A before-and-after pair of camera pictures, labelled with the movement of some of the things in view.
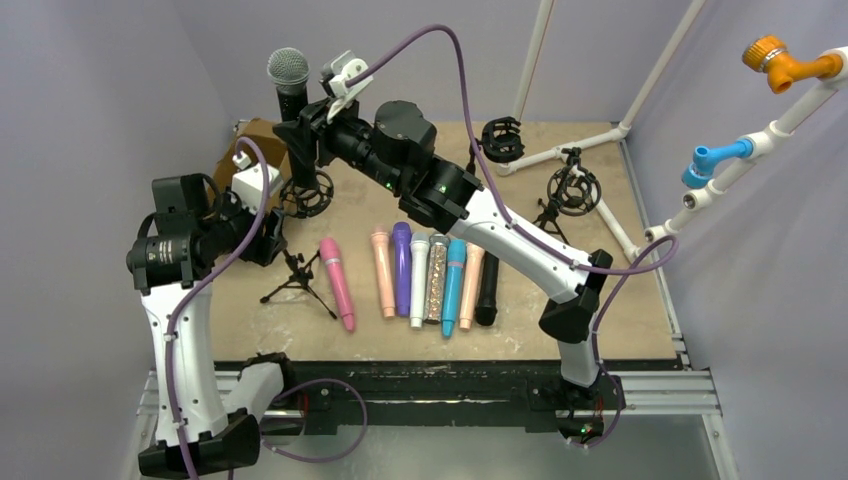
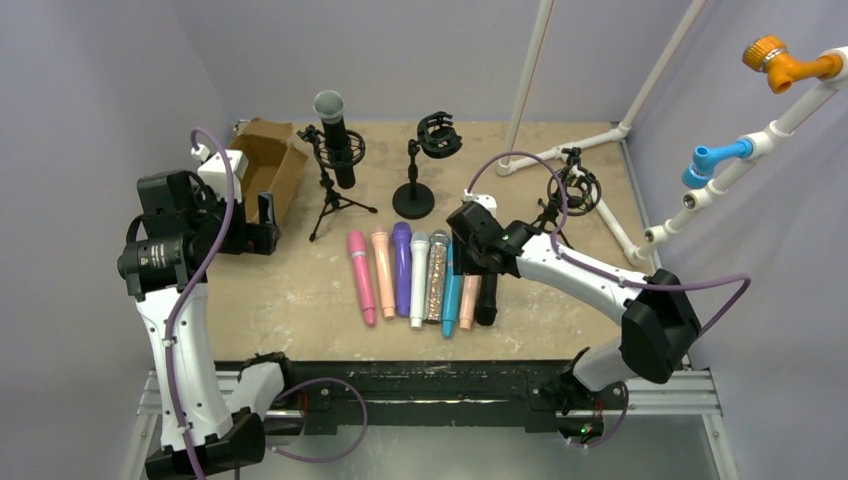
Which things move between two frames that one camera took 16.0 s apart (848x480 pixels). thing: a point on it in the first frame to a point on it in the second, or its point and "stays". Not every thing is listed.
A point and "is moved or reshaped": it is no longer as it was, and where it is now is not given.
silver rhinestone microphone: [435, 276] stays
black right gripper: [308, 130] to [473, 261]
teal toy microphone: [454, 285] stays
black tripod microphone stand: [297, 204] is moved or reshaped
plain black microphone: [486, 311] stays
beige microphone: [471, 284] stays
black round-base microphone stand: [500, 141] is moved or reshaped
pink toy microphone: [332, 252] to [358, 248]
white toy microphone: [419, 251] stays
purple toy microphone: [401, 241] stays
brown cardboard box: [278, 153] stays
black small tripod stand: [573, 190] stays
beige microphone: [382, 250] stays
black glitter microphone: [288, 70] is moved or reshaped
